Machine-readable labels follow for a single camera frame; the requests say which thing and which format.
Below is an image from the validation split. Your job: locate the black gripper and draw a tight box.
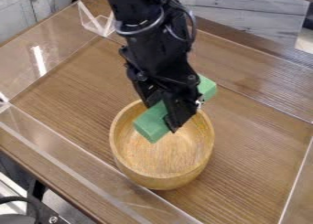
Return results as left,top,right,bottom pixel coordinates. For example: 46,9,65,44
118,5,201,133

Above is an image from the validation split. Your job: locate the green rectangular block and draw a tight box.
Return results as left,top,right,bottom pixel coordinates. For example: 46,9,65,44
134,75,218,144

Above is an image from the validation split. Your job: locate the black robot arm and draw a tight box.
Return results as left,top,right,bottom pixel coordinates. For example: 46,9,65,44
107,0,201,132

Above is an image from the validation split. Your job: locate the brown wooden bowl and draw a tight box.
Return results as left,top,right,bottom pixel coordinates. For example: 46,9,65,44
109,101,216,190

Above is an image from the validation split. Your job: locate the clear acrylic tray wall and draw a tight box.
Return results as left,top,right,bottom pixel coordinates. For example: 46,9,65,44
0,6,313,224

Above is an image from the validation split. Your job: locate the black table leg frame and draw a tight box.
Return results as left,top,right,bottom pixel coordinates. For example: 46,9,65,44
27,179,70,224

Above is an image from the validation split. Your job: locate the black cable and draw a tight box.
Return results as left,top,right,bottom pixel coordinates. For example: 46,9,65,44
0,197,45,224

